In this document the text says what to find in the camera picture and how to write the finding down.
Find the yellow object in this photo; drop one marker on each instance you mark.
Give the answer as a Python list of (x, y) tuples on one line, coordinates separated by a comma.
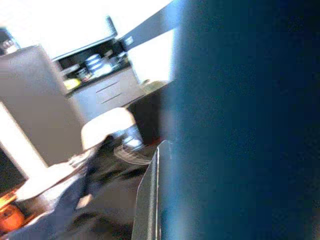
[(72, 83)]

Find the grey drawer shelf unit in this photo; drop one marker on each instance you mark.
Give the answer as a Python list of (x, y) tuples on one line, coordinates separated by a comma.
[(110, 92)]

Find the orange object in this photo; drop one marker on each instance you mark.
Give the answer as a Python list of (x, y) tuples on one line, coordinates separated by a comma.
[(10, 212)]

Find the tall grey cabinet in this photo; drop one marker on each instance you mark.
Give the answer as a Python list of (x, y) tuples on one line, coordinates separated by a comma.
[(32, 100)]

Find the stacked bowls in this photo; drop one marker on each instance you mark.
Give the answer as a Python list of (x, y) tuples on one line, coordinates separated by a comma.
[(93, 62)]

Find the white round object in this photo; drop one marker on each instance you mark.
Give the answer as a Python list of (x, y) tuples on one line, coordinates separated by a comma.
[(107, 125)]

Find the dark blue flat panel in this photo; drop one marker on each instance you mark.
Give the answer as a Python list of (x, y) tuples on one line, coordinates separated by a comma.
[(237, 125)]

